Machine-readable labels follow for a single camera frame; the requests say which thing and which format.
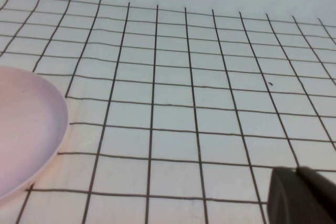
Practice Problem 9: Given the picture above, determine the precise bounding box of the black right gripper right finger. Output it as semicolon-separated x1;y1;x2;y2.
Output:
296;166;336;205

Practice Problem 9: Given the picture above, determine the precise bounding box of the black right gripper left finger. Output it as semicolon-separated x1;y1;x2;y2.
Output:
267;166;336;224

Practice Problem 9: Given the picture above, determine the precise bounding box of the pink plastic plate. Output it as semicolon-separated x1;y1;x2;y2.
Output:
0;65;70;206

